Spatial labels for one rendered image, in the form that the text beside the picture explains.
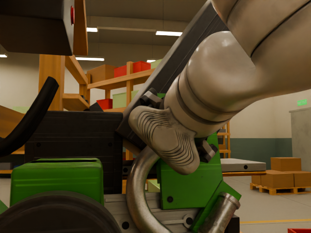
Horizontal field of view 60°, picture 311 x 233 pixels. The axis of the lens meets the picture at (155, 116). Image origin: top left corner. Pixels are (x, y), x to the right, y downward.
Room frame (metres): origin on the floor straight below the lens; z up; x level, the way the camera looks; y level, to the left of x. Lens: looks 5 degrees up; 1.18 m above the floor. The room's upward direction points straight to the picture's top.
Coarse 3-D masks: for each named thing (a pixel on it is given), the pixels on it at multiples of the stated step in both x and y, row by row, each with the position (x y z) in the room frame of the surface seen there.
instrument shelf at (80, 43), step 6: (78, 0) 0.59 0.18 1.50; (84, 0) 0.62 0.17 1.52; (78, 6) 0.61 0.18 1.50; (84, 6) 0.63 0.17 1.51; (78, 12) 0.65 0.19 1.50; (84, 12) 0.65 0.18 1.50; (78, 18) 0.68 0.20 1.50; (84, 18) 0.68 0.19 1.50; (78, 24) 0.71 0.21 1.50; (84, 24) 0.71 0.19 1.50; (78, 30) 0.75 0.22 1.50; (84, 30) 0.75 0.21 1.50; (78, 36) 0.80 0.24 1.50; (84, 36) 0.80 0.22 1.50; (78, 42) 0.85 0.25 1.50; (84, 42) 0.85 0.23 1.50; (78, 48) 0.91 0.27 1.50; (84, 48) 0.91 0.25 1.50; (78, 54) 0.97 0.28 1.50; (84, 54) 0.97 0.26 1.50
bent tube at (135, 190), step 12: (144, 156) 0.43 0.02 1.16; (156, 156) 0.44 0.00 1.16; (132, 168) 0.43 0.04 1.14; (144, 168) 0.43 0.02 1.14; (132, 180) 0.42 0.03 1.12; (144, 180) 0.43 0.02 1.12; (132, 192) 0.41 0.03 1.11; (144, 192) 0.42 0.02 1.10; (132, 204) 0.41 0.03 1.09; (144, 204) 0.41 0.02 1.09; (132, 216) 0.41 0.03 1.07; (144, 216) 0.41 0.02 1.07; (144, 228) 0.40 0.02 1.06; (156, 228) 0.41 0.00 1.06
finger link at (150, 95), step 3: (147, 93) 0.38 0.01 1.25; (150, 93) 0.38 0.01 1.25; (147, 96) 0.38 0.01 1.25; (150, 96) 0.38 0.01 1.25; (153, 96) 0.38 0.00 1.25; (156, 96) 0.37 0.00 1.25; (150, 99) 0.37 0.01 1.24; (153, 99) 0.37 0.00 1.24; (156, 99) 0.37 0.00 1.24; (159, 99) 0.37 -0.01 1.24; (150, 102) 0.38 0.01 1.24; (153, 102) 0.38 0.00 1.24; (156, 102) 0.37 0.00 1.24; (150, 105) 0.38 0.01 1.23; (153, 105) 0.38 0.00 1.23
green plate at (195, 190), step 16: (160, 96) 0.50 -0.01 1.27; (160, 160) 0.47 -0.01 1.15; (160, 176) 0.46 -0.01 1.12; (176, 176) 0.47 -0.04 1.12; (192, 176) 0.48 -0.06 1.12; (208, 176) 0.48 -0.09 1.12; (160, 192) 0.46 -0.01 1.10; (176, 192) 0.46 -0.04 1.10; (192, 192) 0.47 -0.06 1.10; (208, 192) 0.47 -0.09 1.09; (176, 208) 0.46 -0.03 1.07
